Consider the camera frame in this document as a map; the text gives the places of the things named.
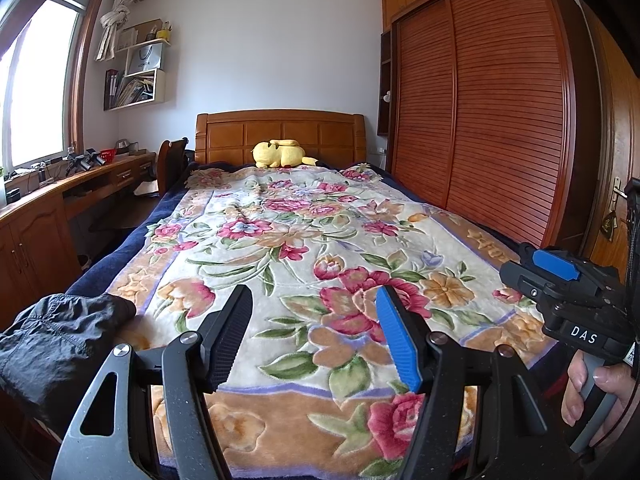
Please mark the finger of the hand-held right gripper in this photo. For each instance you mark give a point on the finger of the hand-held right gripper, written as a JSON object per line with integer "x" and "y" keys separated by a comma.
{"x": 555, "y": 264}
{"x": 522, "y": 280}

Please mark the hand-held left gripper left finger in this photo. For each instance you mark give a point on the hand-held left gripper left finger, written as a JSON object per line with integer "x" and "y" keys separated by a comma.
{"x": 227, "y": 340}

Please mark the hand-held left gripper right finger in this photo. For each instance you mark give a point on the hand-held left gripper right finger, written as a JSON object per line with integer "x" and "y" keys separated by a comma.
{"x": 397, "y": 340}

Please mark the person's right hand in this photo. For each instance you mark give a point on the person's right hand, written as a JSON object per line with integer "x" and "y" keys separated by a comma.
{"x": 575, "y": 390}

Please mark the floral blanket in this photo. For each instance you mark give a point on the floral blanket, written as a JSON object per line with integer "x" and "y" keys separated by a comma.
{"x": 300, "y": 220}

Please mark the wooden door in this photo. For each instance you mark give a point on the wooden door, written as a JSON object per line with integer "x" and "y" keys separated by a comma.
{"x": 615, "y": 135}

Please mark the wooden louvered wardrobe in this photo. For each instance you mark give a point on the wooden louvered wardrobe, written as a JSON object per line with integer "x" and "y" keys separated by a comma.
{"x": 500, "y": 110}

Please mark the dark grey jacket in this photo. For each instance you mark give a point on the dark grey jacket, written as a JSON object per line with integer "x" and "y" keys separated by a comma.
{"x": 50, "y": 340}

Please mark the wooden chair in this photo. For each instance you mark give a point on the wooden chair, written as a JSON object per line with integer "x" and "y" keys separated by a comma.
{"x": 170, "y": 160}

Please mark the yellow plush toy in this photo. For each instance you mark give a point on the yellow plush toy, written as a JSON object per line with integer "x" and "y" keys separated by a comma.
{"x": 275, "y": 154}

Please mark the wooden bed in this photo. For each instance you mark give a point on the wooden bed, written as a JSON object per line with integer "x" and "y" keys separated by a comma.
{"x": 280, "y": 132}

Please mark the wooden desk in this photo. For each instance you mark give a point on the wooden desk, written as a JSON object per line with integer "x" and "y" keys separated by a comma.
{"x": 35, "y": 240}

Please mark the metal pot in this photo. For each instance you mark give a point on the metal pot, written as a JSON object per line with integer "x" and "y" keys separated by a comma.
{"x": 123, "y": 145}

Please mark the red basket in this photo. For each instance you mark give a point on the red basket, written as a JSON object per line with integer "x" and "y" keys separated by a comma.
{"x": 107, "y": 154}

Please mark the dark binders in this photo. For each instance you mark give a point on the dark binders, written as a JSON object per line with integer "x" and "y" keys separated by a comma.
{"x": 111, "y": 90}

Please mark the white paper bag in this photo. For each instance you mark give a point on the white paper bag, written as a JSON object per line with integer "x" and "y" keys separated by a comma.
{"x": 145, "y": 59}

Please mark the window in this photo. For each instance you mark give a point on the window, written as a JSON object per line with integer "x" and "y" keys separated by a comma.
{"x": 35, "y": 85}

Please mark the tied beige curtain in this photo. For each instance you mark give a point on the tied beige curtain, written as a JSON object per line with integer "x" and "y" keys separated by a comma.
{"x": 112, "y": 20}

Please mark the white wall shelf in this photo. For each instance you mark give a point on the white wall shelf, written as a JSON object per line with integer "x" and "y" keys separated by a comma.
{"x": 161, "y": 87}

